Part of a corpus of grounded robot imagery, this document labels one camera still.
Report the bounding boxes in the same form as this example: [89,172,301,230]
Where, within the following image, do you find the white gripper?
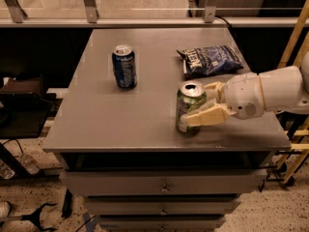
[180,72,265,128]

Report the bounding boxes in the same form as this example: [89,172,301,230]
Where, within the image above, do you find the green soda can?
[176,80,207,134]

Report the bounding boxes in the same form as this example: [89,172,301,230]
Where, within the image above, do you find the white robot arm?
[179,54,309,131]

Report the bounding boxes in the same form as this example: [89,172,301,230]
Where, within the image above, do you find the blue soda can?
[112,44,137,89]

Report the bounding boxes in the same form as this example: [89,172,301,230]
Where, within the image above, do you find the blue chip bag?
[178,45,243,77]

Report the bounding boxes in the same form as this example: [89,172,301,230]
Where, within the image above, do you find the grey drawer cabinet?
[44,28,290,232]

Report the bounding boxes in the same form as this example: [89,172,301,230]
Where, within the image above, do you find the black chair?
[0,77,56,180]

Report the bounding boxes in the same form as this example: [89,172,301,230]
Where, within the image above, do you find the clear plastic bottle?
[19,154,40,175]

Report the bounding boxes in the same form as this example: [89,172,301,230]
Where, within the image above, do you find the black grabber tool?
[0,203,56,232]

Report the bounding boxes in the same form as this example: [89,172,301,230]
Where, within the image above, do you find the metal railing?
[1,0,305,28]

